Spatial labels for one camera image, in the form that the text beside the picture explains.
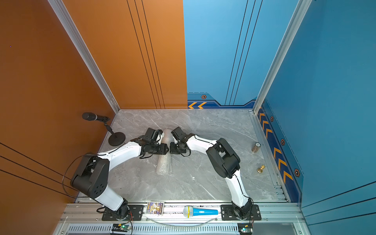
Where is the clear bubble wrap sheet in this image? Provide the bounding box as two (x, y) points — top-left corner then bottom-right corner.
(156, 129), (174, 175)

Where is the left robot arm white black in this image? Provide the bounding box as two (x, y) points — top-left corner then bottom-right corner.
(70, 128), (169, 219)

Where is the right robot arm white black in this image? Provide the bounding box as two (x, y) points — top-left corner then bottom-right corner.
(170, 127), (254, 220)

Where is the black microphone on stand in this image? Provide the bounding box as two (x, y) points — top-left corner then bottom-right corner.
(82, 112), (126, 146)

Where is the colourful card box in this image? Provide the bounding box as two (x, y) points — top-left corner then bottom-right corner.
(145, 202), (165, 215)

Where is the blue toy microphone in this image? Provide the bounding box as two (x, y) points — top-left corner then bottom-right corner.
(183, 206), (218, 218)

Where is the brown cylindrical can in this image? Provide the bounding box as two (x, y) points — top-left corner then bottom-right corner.
(251, 142), (261, 153)

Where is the small brass bell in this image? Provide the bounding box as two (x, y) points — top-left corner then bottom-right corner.
(257, 165), (265, 174)

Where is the left green circuit board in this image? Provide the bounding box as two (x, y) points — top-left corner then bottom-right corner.
(111, 223), (132, 234)

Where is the green circuit board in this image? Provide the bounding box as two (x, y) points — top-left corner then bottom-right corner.
(111, 223), (132, 234)
(238, 223), (253, 235)

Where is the right green circuit board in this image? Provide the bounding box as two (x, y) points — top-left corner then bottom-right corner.
(238, 223), (253, 235)

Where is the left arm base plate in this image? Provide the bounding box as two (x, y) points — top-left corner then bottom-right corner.
(101, 205), (144, 221)

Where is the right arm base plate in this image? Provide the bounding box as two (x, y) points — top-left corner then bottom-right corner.
(220, 204), (262, 222)

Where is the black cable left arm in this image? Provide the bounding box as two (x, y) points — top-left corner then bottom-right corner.
(61, 154), (95, 199)

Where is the aluminium front rail frame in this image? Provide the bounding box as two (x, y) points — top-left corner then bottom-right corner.
(53, 201), (310, 235)

